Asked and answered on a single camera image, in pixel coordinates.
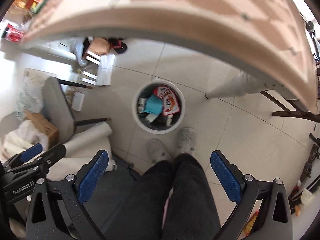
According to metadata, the white round trash bin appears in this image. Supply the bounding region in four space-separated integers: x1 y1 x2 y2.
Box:
132 79 185 134

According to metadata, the brown cardboard box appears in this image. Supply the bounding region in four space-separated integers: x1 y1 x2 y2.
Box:
25 111 59 148

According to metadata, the white rolled cloth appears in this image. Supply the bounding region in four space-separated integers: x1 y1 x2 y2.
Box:
47 122 112 181

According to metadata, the grey upholstered chair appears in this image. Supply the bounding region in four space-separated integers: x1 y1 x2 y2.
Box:
41 76 111 144

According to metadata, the right black trouser leg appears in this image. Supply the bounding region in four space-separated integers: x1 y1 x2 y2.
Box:
162 153 221 239

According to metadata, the black trouser leg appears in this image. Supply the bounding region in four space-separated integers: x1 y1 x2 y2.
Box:
105 160 175 239
162 153 221 239

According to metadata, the white power adapter box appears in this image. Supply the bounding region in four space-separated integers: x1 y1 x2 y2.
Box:
71 91 85 112

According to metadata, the left black trouser leg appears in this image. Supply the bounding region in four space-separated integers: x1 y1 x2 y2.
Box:
105 160 175 239

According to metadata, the right grey fluffy slipper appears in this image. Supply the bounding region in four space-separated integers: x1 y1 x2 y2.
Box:
177 127 196 155

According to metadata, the grey fluffy slipper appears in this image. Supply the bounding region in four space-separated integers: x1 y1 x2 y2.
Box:
147 139 172 163
177 127 196 155

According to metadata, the left grey fluffy slipper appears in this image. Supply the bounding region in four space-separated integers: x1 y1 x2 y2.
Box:
147 139 172 163

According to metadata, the dark wooden chair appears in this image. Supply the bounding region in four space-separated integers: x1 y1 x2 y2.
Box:
260 89 320 124

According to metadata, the white table leg near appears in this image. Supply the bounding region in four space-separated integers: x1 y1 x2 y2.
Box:
206 72 268 99

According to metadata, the red white snack wrapper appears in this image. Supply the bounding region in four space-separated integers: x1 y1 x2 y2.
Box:
153 86 180 116

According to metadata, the white flat paper sheet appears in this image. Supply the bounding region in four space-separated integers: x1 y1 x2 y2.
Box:
96 54 115 86

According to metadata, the brown cardboard piece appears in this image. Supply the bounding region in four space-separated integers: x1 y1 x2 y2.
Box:
87 37 111 56

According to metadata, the black red flip-flop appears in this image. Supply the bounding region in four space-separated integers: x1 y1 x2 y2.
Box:
108 38 127 54

